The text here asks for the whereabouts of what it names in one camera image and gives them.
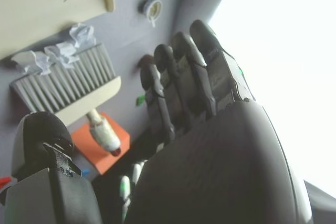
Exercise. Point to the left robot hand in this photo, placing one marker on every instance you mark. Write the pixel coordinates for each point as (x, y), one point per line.
(210, 169)

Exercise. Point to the white paper ball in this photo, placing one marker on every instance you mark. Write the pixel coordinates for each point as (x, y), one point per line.
(34, 61)
(63, 52)
(82, 36)

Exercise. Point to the cream plastic dustpan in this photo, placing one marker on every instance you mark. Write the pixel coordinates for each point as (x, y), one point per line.
(47, 1)

